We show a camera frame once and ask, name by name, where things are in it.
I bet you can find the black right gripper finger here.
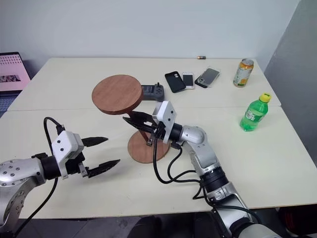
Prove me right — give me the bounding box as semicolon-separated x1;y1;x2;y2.
122;117;153;134
132;111;156;122

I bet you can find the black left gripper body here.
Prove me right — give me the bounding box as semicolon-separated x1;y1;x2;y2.
64;151;88;178

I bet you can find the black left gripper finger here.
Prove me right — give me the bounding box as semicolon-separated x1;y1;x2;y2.
86;159;121;179
81;136;109;148

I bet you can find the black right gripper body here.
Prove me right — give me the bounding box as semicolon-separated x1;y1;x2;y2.
146;120;166;147

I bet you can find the wooden pole with round top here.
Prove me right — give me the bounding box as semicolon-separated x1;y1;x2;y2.
91;74;147;142

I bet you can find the round flat wooden base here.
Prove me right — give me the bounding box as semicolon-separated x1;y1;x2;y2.
127;129;171;164

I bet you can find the grey handheld controller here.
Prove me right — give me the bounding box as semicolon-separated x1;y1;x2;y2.
140;82;166;102

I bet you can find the black phone case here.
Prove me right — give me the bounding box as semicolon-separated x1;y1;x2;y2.
164;71;187;94

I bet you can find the white smartphone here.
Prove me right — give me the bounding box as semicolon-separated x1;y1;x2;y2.
182;71;196;90

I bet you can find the smartphone in clear case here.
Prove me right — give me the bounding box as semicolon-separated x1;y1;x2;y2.
194;67;221;89

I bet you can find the green bottle with yellow cap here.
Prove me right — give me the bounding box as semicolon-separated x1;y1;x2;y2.
239;92;272;133

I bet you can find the orange drink can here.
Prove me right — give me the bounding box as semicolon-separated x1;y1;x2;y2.
233;58;255;88

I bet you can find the laptop with pink screen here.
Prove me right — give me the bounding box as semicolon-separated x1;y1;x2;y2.
0;52;32;120

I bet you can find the grey partition panel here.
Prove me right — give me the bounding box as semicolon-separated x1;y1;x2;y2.
263;0;317;174

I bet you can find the red and black object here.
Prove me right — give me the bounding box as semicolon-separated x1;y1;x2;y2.
279;206;317;238

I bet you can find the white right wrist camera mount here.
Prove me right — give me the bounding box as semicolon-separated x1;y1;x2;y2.
152;100;178;145

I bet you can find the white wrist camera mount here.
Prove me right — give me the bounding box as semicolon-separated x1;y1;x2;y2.
51;130;85;180
152;100;178;145

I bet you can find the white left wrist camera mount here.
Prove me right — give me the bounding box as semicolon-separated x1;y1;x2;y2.
51;130;85;180

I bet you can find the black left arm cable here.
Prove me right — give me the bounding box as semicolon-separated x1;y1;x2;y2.
9;116;66;238

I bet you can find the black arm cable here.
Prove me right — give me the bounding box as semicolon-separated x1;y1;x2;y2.
152;135;262;225
9;116;66;238

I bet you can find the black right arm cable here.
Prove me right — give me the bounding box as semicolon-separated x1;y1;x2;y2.
152;135;262;225

